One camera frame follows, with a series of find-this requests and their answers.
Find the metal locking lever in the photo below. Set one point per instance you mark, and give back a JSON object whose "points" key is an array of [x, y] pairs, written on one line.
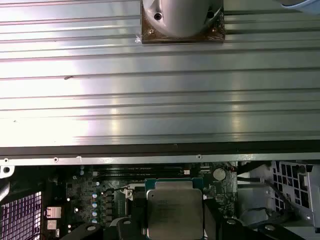
{"points": [[110, 191]]}

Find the metal drive cage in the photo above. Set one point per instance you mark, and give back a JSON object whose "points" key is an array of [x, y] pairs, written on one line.
{"points": [[307, 190]]}

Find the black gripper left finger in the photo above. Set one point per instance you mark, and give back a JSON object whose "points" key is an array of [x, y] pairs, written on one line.
{"points": [[140, 225]]}

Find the silver coin cell battery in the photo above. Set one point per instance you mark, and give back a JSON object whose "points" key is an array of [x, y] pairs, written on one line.
{"points": [[219, 174]]}

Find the green motherboard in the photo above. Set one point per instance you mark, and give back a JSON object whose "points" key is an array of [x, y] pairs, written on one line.
{"points": [[82, 190]]}

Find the silver CPU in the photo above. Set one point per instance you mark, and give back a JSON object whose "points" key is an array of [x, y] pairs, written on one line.
{"points": [[173, 212]]}

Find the brown square base plate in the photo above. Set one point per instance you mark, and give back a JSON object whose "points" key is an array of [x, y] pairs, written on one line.
{"points": [[182, 40]]}

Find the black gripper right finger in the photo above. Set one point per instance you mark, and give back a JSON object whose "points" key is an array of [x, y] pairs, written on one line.
{"points": [[211, 225]]}

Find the silver rear port block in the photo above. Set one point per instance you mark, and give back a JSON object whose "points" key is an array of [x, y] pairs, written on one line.
{"points": [[53, 212], [53, 224]]}

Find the black RAM slot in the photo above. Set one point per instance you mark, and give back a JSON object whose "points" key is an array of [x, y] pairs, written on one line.
{"points": [[140, 173], [140, 169], [125, 176], [140, 166]]}

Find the black PC case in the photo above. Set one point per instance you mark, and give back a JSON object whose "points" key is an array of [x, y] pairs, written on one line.
{"points": [[150, 160]]}

